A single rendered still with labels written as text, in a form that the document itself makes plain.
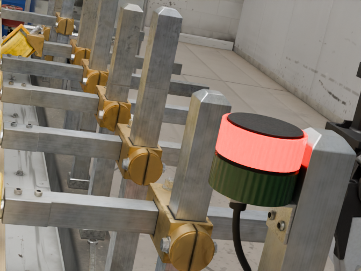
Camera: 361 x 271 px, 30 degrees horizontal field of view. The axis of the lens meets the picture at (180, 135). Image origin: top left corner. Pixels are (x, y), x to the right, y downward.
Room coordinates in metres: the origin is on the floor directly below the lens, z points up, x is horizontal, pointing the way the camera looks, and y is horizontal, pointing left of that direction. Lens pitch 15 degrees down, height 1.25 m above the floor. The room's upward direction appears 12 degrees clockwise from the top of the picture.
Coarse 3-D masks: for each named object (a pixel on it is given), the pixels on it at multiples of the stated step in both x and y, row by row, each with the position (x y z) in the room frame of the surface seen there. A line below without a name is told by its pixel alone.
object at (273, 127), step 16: (240, 112) 0.47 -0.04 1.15; (240, 128) 0.43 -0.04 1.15; (256, 128) 0.43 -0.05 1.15; (272, 128) 0.44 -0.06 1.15; (288, 128) 0.45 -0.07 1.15; (240, 208) 0.44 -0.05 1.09; (272, 208) 0.47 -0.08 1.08; (288, 208) 0.45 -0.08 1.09; (272, 224) 0.46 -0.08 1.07; (288, 224) 0.44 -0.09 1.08; (240, 240) 0.45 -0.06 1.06; (240, 256) 0.45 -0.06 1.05
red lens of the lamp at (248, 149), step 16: (224, 128) 0.44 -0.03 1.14; (224, 144) 0.44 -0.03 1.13; (240, 144) 0.43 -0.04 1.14; (256, 144) 0.42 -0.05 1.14; (272, 144) 0.42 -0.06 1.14; (288, 144) 0.42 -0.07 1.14; (304, 144) 0.44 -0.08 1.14; (240, 160) 0.42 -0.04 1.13; (256, 160) 0.42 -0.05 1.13; (272, 160) 0.42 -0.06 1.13; (288, 160) 0.43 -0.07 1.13
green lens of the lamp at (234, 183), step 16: (224, 160) 0.43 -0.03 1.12; (224, 176) 0.43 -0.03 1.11; (240, 176) 0.42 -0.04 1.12; (256, 176) 0.42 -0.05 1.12; (272, 176) 0.42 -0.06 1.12; (288, 176) 0.43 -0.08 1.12; (224, 192) 0.43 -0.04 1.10; (240, 192) 0.42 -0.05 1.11; (256, 192) 0.42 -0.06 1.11; (272, 192) 0.42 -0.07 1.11; (288, 192) 0.43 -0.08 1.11
